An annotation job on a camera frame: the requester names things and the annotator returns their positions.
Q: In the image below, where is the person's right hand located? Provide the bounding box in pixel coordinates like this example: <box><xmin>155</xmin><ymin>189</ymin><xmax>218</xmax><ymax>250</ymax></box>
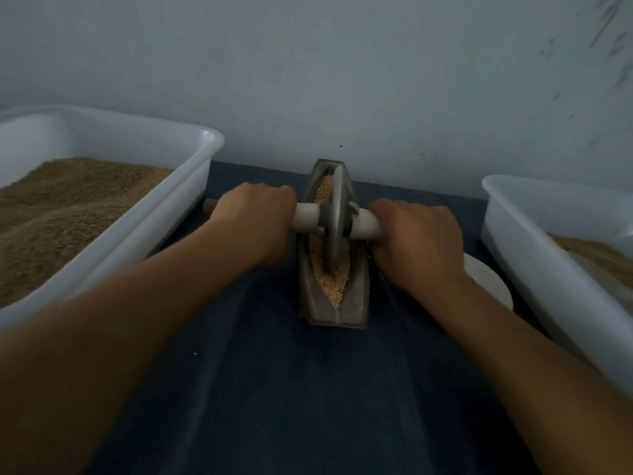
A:
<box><xmin>368</xmin><ymin>199</ymin><xmax>469</xmax><ymax>301</ymax></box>

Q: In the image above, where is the person's left hand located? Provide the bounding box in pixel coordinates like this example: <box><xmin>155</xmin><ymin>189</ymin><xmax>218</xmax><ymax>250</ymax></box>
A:
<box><xmin>204</xmin><ymin>183</ymin><xmax>299</xmax><ymax>268</ymax></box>

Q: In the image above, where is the metal grinding wheel with handle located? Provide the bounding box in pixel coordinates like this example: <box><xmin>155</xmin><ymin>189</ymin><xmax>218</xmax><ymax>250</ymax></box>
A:
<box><xmin>204</xmin><ymin>164</ymin><xmax>383</xmax><ymax>277</ymax></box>

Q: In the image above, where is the boat-shaped metal grinding trough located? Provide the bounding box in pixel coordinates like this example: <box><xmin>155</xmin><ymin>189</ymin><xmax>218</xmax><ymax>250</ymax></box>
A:
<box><xmin>297</xmin><ymin>159</ymin><xmax>372</xmax><ymax>329</ymax></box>

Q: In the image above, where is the large brown grain heap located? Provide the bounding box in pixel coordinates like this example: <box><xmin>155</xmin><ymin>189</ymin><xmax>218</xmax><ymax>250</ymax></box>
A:
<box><xmin>0</xmin><ymin>158</ymin><xmax>174</xmax><ymax>309</ymax></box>
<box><xmin>549</xmin><ymin>233</ymin><xmax>633</xmax><ymax>288</ymax></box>

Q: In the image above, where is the person's left forearm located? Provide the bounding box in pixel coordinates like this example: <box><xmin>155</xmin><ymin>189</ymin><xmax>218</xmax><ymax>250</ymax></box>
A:
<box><xmin>0</xmin><ymin>232</ymin><xmax>268</xmax><ymax>475</ymax></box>

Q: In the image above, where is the person's right forearm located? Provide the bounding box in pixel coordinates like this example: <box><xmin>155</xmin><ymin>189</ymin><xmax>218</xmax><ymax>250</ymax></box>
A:
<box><xmin>425</xmin><ymin>276</ymin><xmax>633</xmax><ymax>475</ymax></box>

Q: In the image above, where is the white round plate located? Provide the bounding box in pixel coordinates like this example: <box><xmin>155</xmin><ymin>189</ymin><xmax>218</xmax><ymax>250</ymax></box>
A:
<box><xmin>463</xmin><ymin>253</ymin><xmax>516</xmax><ymax>311</ymax></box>

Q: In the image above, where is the white plastic tub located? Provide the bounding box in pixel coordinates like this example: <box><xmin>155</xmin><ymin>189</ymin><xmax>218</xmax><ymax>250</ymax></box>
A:
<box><xmin>481</xmin><ymin>174</ymin><xmax>633</xmax><ymax>400</ymax></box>
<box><xmin>0</xmin><ymin>104</ymin><xmax>226</xmax><ymax>337</ymax></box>

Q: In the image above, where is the dark blue table cloth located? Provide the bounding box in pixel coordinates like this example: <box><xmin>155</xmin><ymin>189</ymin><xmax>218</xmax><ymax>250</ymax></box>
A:
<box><xmin>89</xmin><ymin>160</ymin><xmax>595</xmax><ymax>475</ymax></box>

